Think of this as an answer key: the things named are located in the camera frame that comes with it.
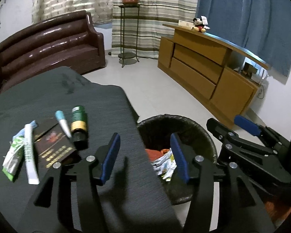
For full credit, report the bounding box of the green white carton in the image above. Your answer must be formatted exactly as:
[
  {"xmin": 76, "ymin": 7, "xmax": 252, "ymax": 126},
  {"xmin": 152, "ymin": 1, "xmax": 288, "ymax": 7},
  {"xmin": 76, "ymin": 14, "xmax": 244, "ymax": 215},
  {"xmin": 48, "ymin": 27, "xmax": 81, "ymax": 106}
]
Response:
[{"xmin": 2, "ymin": 136, "xmax": 24, "ymax": 182}]

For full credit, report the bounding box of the dark brown cigarette box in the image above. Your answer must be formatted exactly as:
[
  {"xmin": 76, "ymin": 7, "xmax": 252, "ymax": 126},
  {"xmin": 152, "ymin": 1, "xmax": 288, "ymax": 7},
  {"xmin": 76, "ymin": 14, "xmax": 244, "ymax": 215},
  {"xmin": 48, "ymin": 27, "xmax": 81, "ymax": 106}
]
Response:
[{"xmin": 33, "ymin": 118, "xmax": 76, "ymax": 169}]

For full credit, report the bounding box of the light blue sachet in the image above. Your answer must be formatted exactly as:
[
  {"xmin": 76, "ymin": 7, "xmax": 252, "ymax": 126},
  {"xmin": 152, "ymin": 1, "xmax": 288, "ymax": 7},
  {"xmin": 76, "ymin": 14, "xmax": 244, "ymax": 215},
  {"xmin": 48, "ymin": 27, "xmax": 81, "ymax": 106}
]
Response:
[{"xmin": 12, "ymin": 120, "xmax": 38, "ymax": 140}]

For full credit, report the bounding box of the white camel milk packet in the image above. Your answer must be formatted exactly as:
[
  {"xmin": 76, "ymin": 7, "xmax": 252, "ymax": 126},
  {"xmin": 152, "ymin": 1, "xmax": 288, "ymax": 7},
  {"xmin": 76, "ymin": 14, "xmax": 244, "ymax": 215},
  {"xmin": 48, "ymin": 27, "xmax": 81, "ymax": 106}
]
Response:
[{"xmin": 151, "ymin": 149, "xmax": 177, "ymax": 182}]

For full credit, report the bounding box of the green yellow bottle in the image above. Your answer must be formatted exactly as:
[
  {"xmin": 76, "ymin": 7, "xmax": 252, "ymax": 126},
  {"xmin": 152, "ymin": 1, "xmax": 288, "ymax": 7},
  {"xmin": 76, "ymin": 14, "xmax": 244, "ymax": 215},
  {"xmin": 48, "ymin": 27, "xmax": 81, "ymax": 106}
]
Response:
[{"xmin": 71, "ymin": 105, "xmax": 88, "ymax": 143}]

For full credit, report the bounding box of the white blue cream tube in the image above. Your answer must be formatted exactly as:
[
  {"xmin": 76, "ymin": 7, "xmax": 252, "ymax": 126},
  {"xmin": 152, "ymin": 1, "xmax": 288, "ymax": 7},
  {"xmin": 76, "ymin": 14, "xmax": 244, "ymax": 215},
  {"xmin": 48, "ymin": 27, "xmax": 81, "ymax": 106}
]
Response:
[{"xmin": 55, "ymin": 110, "xmax": 72, "ymax": 139}]

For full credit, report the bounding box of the black trash bin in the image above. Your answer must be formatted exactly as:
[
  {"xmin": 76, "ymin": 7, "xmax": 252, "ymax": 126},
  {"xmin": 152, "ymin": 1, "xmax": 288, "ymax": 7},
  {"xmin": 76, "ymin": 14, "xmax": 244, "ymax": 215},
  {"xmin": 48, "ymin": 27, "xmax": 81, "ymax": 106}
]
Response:
[{"xmin": 137, "ymin": 114, "xmax": 218, "ymax": 205}]

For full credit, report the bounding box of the wooden sideboard cabinet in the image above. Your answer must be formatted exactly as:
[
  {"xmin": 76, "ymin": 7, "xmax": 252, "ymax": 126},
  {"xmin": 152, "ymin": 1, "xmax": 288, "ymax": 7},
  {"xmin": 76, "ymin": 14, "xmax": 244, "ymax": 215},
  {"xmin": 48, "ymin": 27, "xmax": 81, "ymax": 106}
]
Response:
[{"xmin": 158, "ymin": 25, "xmax": 269, "ymax": 128}]

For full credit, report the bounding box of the dark green table cloth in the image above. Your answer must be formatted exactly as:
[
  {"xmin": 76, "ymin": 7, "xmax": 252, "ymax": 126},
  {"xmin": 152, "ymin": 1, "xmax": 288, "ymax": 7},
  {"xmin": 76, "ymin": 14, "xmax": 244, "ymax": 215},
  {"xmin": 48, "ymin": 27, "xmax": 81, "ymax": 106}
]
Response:
[{"xmin": 0, "ymin": 67, "xmax": 182, "ymax": 232}]

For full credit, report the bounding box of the blue curtain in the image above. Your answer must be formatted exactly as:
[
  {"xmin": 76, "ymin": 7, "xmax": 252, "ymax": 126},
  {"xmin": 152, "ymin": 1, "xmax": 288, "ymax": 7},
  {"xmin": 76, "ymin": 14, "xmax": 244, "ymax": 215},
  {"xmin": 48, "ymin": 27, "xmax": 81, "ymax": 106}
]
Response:
[{"xmin": 196, "ymin": 0, "xmax": 291, "ymax": 77}]

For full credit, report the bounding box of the mickey mouse plush toy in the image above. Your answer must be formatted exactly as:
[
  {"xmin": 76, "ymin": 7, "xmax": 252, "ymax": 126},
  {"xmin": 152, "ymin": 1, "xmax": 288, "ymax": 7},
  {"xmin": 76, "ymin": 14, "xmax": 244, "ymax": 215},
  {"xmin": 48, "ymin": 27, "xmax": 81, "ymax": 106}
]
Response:
[{"xmin": 191, "ymin": 16, "xmax": 210, "ymax": 33}]

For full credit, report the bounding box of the small beige box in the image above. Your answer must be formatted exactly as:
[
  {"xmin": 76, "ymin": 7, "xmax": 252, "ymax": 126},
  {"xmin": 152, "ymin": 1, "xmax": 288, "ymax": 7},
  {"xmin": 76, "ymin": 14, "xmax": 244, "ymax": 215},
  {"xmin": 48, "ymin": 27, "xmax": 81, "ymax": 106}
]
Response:
[{"xmin": 178, "ymin": 20, "xmax": 194, "ymax": 29}]

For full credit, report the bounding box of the striped curtain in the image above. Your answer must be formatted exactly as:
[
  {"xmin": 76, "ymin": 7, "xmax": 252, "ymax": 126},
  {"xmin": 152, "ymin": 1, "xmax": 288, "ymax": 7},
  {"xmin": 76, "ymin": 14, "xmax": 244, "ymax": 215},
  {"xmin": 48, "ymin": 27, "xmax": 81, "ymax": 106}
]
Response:
[{"xmin": 111, "ymin": 0, "xmax": 200, "ymax": 60}]

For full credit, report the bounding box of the black metal plant stand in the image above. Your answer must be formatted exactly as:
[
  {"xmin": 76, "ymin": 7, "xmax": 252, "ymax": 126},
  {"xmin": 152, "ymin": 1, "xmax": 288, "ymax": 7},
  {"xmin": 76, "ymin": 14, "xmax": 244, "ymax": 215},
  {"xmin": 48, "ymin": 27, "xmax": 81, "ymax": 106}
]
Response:
[{"xmin": 118, "ymin": 4, "xmax": 140, "ymax": 68}]

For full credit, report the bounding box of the dark brown leather sofa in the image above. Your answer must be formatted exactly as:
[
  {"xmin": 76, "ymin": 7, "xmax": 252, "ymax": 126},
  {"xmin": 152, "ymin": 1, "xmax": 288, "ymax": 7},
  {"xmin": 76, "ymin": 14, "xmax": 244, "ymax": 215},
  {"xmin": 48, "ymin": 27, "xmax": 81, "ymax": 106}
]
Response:
[{"xmin": 0, "ymin": 10, "xmax": 106, "ymax": 94}]

